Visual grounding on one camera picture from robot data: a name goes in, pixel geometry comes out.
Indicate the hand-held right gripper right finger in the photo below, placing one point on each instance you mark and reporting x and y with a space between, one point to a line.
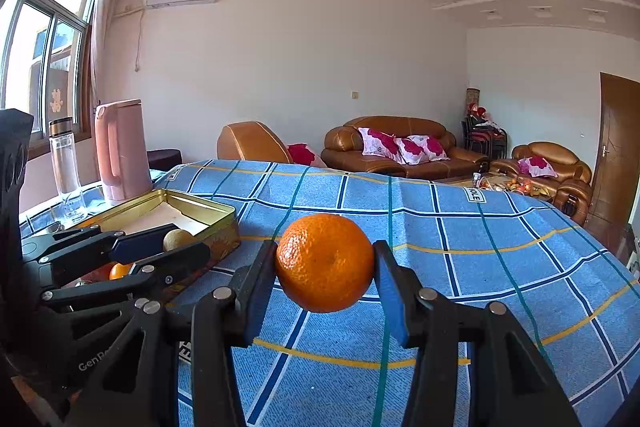
397 302

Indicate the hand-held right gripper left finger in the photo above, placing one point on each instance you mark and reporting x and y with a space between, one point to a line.
252 302

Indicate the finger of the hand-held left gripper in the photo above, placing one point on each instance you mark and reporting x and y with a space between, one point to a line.
140 239
175 264

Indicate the smooth small orange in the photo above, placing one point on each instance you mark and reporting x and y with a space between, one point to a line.
120 272

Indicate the gold tin box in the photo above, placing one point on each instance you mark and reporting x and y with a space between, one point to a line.
215 232

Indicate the bumpy mandarin orange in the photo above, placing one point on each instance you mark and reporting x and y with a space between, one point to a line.
325 267

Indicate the blue checked tablecloth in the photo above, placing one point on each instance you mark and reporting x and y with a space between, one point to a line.
450 232

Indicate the pink kettle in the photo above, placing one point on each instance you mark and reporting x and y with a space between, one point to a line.
127 147

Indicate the clear water bottle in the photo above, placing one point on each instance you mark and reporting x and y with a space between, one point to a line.
67 167

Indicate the brown leather sofa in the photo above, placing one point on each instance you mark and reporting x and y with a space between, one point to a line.
460 167

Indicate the cluttered coffee table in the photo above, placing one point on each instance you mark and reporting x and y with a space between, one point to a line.
500 187

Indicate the white red floral pillow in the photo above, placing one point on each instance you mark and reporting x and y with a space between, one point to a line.
379 142
537 166
421 148

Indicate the stacked dark chairs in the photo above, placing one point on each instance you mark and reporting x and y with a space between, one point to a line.
485 139

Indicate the air conditioner pipe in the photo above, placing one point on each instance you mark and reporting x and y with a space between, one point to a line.
139 37

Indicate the red ornament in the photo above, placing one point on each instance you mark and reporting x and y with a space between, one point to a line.
477 110

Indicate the tall patterned vase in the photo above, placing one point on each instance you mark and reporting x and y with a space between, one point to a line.
473 97

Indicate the window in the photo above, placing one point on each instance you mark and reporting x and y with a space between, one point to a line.
40 42

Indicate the cluttered side cabinet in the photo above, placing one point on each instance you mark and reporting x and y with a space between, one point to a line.
632 254

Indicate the brown wooden door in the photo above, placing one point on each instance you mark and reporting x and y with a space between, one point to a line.
617 147

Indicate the square cove ceiling light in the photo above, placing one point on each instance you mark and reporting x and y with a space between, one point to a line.
490 14
542 12
595 14

